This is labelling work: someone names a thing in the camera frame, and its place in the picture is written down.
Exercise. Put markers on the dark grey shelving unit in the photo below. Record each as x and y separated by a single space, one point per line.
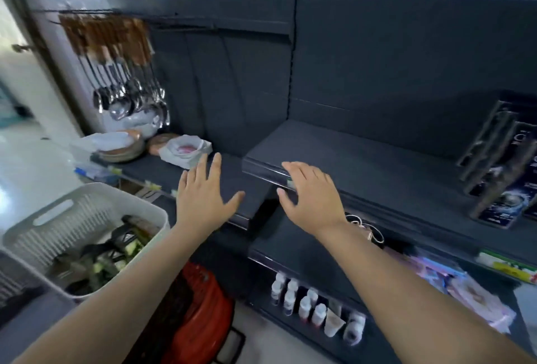
377 82

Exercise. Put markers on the person's left hand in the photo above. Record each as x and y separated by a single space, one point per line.
205 204

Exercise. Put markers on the clear plastic bag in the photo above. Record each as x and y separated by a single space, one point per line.
100 141

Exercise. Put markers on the blue flat packet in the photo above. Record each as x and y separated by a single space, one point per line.
94 172

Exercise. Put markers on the red plastic basket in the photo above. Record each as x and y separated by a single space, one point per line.
201 317

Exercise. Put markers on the person's right hand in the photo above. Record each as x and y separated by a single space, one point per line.
316 204

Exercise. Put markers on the person's right thumb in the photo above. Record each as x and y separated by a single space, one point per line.
285 200

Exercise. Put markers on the white plastic slotted basket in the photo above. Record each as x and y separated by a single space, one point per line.
84 217

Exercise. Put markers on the dark green items heap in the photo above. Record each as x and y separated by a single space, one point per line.
100 258

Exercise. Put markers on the white bag with pink item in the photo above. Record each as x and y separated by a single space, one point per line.
184 150

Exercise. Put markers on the dark printed box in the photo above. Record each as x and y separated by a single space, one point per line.
488 137
499 166
509 200

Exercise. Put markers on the black hanging rail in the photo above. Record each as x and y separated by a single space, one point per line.
126 17

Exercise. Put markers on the white cosmetic tube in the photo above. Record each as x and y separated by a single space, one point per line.
333 322

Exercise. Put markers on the person's right forearm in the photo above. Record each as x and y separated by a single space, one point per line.
411 296

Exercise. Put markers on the row of small white bottles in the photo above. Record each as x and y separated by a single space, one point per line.
302 300

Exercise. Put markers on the yellow green shelf label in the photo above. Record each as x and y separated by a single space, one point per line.
507 266

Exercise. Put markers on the pile of pink packets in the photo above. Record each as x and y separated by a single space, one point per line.
461 284

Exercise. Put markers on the round wooden board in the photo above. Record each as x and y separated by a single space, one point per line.
157 144

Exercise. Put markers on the grey plastic crate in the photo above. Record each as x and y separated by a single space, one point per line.
16 275

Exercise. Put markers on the person's left thumb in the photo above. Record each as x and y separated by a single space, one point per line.
235 202

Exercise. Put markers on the stack of brown plates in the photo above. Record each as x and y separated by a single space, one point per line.
121 150

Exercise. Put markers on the person's left forearm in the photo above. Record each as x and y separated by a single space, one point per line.
117 292

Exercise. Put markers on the person's left middle finger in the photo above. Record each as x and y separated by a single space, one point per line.
201 172

